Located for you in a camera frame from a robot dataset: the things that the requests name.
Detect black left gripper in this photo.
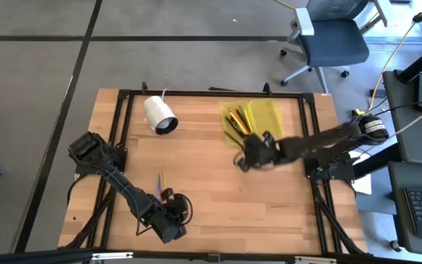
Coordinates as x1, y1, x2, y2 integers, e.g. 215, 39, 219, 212
149, 197, 190, 245

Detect yellow highlighter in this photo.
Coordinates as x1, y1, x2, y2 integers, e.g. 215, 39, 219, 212
243, 109, 253, 134

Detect translucent yellow-green supply box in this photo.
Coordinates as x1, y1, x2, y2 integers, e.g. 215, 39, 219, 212
219, 98, 286, 149

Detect purple scissors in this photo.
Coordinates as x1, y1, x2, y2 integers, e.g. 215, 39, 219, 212
155, 173, 163, 203

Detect orange pencil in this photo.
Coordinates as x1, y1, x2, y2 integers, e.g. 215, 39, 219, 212
229, 108, 250, 134

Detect white paper sheet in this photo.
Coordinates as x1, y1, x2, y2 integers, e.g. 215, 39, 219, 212
349, 151, 374, 196

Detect grey office chair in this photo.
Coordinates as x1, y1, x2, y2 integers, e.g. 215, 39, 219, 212
279, 0, 388, 95

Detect dark grey side desk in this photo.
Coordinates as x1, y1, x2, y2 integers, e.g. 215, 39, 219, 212
382, 69, 422, 168

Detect black bar with silver brackets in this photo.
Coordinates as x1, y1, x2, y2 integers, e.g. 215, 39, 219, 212
0, 248, 422, 264

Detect dark grey keyboard desk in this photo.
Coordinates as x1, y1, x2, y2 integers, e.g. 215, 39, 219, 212
387, 160, 422, 258

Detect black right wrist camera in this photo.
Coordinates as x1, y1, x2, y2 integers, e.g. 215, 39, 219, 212
262, 130, 276, 146

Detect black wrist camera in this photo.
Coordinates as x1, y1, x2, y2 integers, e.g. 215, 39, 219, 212
262, 130, 276, 146
160, 187, 176, 202

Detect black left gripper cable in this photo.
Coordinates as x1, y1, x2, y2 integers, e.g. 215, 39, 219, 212
136, 193, 194, 236

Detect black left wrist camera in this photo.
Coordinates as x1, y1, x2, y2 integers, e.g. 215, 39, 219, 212
160, 187, 176, 202

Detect black metal table frame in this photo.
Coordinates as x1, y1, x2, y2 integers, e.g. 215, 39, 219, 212
59, 81, 369, 257

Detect tan cable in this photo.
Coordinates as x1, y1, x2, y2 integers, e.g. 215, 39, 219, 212
367, 2, 422, 115

